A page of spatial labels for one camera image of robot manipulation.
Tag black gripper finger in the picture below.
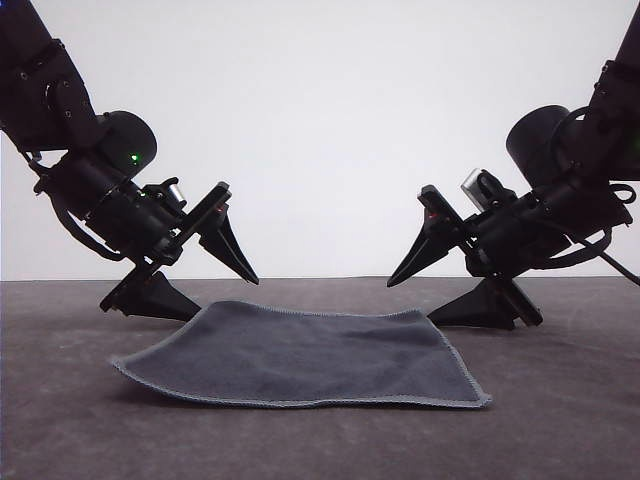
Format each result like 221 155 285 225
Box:
427 277 517 332
121 271 204 322
386 206 469 289
198 201 261 287

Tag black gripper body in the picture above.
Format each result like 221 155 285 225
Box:
87 181 233 315
417 184 577 328

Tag purple towel with grey hem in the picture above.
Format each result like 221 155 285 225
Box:
109 300 493 410

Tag grey table cloth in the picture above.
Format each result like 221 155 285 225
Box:
0 276 640 480

